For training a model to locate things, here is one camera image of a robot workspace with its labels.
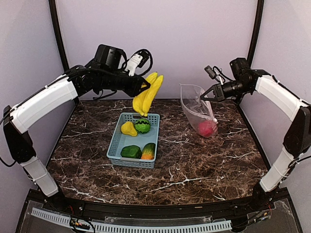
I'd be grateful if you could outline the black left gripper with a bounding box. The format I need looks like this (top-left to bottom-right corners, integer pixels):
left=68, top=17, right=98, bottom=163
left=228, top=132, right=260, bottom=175
left=101, top=67, right=151, bottom=97

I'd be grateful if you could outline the black frame post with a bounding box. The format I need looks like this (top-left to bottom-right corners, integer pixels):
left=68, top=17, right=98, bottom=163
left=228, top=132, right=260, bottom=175
left=247, top=0, right=264, bottom=66
left=48, top=0, right=69, bottom=71

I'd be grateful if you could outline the green toy bell pepper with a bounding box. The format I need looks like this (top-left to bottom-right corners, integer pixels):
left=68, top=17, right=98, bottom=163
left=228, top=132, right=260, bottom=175
left=121, top=145, right=142, bottom=159

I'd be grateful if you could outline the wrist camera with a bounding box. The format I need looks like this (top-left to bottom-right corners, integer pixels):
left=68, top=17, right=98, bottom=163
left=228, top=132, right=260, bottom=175
left=94, top=44, right=127, bottom=71
left=229, top=58, right=250, bottom=80

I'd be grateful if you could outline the yellow toy banana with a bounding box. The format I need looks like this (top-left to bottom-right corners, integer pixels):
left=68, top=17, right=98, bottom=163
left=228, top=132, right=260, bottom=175
left=140, top=75, right=164, bottom=117
left=132, top=72, right=158, bottom=117

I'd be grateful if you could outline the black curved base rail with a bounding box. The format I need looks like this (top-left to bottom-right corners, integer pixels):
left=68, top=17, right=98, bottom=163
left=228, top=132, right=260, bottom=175
left=26, top=188, right=291, bottom=228

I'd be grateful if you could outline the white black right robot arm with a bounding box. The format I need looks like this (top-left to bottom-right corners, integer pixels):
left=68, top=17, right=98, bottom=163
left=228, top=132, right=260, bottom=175
left=181, top=68, right=311, bottom=193

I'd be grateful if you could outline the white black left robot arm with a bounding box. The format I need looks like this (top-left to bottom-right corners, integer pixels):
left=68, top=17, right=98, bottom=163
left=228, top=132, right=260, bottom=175
left=0, top=66, right=151, bottom=212

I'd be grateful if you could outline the green toy watermelon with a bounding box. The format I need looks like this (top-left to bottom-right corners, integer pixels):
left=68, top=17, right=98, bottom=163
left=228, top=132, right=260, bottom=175
left=134, top=118, right=151, bottom=134

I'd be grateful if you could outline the black left frame post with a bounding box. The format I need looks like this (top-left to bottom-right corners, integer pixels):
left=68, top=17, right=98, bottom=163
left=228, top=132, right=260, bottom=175
left=48, top=0, right=69, bottom=71

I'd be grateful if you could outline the yellow toy lemon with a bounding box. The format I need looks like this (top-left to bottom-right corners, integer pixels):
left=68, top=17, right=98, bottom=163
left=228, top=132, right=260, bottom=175
left=121, top=121, right=138, bottom=137

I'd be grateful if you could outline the clear zip top bag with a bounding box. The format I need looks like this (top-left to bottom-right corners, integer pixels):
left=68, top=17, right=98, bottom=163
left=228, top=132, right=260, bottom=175
left=180, top=83, right=218, bottom=138

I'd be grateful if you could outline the black right frame post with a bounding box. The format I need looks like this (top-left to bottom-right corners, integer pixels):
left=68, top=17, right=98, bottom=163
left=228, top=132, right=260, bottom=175
left=247, top=0, right=264, bottom=66

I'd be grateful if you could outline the green orange toy mango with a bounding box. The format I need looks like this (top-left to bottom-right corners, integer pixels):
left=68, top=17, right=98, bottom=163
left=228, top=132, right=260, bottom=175
left=141, top=143, right=156, bottom=160

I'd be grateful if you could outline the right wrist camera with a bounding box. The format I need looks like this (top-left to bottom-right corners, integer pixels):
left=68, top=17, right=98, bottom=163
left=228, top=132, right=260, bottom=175
left=229, top=58, right=250, bottom=80

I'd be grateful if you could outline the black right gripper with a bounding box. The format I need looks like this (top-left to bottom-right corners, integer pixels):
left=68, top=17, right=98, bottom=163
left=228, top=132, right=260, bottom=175
left=200, top=78, right=251, bottom=102

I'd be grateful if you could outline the white slotted cable duct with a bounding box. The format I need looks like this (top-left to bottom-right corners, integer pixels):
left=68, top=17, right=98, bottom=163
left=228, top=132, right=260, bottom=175
left=31, top=208, right=232, bottom=233

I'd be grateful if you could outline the red toy apple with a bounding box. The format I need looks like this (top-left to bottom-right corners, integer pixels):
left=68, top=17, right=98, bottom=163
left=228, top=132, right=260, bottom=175
left=198, top=120, right=217, bottom=137

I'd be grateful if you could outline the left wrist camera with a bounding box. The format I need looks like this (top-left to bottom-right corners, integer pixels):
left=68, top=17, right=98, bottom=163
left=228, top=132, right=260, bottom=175
left=94, top=44, right=127, bottom=71

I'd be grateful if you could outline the light blue plastic basket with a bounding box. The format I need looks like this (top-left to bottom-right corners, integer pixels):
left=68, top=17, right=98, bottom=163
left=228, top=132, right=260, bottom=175
left=106, top=113, right=160, bottom=168

